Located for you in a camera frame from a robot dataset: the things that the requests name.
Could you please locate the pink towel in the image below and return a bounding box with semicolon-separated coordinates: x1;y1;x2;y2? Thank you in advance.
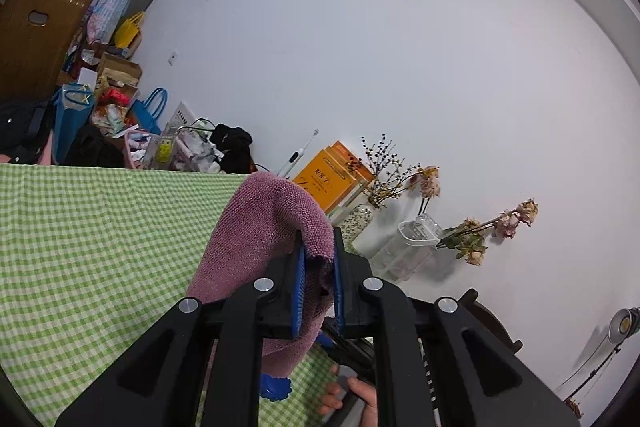
186;172;334;378

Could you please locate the person right hand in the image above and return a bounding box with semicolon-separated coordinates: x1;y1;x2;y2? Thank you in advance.
319;365;378;427

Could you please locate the dark wooden chair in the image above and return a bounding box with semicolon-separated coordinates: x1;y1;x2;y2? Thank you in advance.
458;288;523;355

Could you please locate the clear plastic pitcher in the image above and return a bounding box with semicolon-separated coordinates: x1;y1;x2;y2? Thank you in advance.
370;212;444;283

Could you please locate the pink vase with dried roses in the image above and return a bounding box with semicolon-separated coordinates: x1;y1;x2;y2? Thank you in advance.
435;198;539;267

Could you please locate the green checkered tablecloth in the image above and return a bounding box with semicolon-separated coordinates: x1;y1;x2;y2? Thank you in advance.
1;165;248;426

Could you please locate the orange book box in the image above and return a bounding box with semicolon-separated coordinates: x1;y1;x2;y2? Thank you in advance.
293;141;374;215

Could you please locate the white electric toothbrush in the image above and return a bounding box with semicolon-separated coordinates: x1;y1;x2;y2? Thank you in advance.
278;129;319;178

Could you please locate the black bag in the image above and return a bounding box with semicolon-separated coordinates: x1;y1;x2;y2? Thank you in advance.
209;124;257;174

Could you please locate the blue gift bag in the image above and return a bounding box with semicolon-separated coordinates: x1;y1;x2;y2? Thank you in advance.
52;83;94;164

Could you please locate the yellow tote bag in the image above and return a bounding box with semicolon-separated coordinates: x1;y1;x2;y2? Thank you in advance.
114;11;144;49

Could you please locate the wooden chair back with slot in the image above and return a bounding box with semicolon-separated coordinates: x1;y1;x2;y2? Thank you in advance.
0;0;91;103

